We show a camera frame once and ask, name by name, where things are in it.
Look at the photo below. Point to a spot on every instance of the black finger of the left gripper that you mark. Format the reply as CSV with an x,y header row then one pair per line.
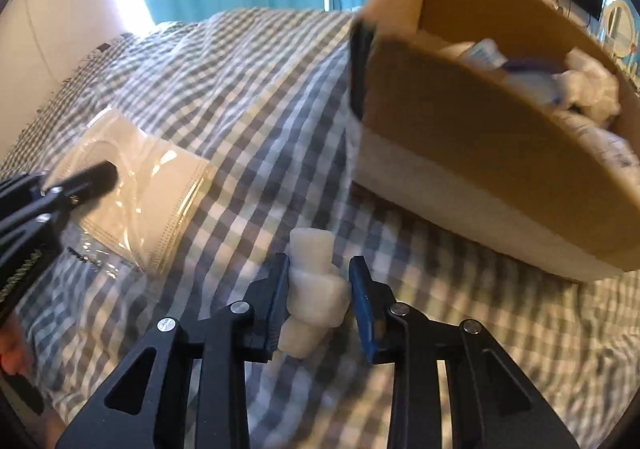
x,y
30,212

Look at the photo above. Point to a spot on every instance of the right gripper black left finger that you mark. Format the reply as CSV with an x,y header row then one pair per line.
x,y
144,402

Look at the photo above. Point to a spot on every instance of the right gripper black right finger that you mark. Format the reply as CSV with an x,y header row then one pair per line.
x,y
455,372

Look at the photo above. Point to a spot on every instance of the clear pouch with white cloth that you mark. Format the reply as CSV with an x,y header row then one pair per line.
x,y
159,184

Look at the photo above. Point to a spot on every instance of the blue floral tissue pack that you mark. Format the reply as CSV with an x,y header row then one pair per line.
x,y
533,77

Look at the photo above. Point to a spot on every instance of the cream lace cloth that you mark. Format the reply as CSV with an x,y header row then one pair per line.
x,y
589,88

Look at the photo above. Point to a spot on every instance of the person's hand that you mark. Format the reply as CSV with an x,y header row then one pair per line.
x,y
16,357

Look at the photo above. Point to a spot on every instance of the grey checkered bed sheet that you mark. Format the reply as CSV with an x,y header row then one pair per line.
x,y
262,95

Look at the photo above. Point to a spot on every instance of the white patterned fabric pack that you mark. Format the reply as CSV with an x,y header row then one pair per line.
x,y
611,149

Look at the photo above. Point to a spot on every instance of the brown cardboard box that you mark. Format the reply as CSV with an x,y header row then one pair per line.
x,y
462,148

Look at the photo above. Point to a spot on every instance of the white oval vanity mirror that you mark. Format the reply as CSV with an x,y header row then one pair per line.
x,y
619,31

